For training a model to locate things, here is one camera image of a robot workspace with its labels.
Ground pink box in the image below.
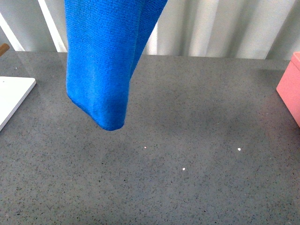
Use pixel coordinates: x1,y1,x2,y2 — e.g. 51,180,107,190
276,52,300,126

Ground wooden rack peg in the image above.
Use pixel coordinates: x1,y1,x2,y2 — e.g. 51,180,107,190
0,43,10,56

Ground white rack base board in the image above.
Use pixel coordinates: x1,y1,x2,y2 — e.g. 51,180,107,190
0,76,36,130

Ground blue microfiber cloth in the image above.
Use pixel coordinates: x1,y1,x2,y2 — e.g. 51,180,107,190
65,0,166,131

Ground white pleated curtain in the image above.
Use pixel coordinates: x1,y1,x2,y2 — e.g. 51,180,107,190
0,0,300,60

